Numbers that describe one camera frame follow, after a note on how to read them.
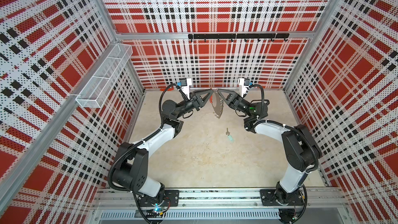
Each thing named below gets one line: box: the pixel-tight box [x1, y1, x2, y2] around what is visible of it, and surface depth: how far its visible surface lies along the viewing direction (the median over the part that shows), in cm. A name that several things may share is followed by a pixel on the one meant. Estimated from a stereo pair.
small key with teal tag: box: [225, 127, 234, 142], surface depth 98 cm
